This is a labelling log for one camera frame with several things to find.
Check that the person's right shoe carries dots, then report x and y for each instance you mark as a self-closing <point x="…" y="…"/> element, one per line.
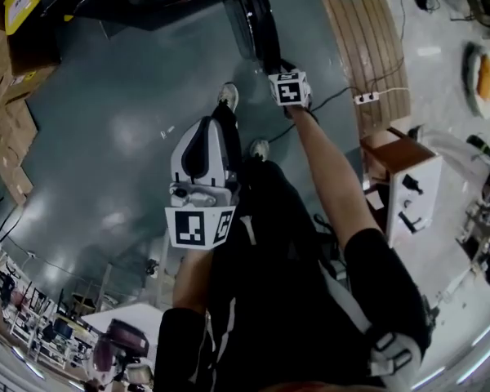
<point x="259" y="147"/>

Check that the white metal stand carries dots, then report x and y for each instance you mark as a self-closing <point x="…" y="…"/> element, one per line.
<point x="163" y="268"/>

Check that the wooden slat platform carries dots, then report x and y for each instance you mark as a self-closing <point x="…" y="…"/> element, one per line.
<point x="367" y="47"/>

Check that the person's left shoe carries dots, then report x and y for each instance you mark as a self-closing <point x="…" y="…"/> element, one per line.
<point x="228" y="94"/>

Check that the white table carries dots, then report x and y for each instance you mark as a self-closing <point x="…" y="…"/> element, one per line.
<point x="122" y="321"/>

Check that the white cabinet with brown top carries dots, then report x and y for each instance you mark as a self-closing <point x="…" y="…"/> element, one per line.
<point x="412" y="186"/>

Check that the stack of cardboard boxes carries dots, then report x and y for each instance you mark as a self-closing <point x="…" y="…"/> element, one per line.
<point x="8" y="108"/>

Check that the yellow box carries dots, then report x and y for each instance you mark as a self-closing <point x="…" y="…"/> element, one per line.
<point x="20" y="8"/>

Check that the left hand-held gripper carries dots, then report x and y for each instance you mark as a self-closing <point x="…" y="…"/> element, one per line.
<point x="196" y="227"/>

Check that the person's black shirt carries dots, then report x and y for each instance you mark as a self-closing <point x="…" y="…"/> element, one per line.
<point x="294" y="333"/>

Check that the person's shoe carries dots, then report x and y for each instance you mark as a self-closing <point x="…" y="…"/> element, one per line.
<point x="259" y="147"/>
<point x="228" y="94"/>

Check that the person's black trousers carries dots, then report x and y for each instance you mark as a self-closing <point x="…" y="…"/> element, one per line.
<point x="269" y="219"/>

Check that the cluttered workbench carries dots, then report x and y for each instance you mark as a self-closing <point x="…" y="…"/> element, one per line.
<point x="484" y="219"/>

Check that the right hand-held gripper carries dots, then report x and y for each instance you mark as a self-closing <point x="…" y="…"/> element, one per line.
<point x="289" y="90"/>

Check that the person's left forearm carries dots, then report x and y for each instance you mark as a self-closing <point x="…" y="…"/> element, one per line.
<point x="192" y="280"/>

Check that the white power strip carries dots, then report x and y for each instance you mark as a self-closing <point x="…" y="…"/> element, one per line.
<point x="366" y="97"/>

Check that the dark red round stool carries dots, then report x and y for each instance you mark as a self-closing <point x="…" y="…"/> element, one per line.
<point x="122" y="341"/>

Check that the person's right forearm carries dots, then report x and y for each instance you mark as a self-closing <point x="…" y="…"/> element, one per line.
<point x="326" y="170"/>

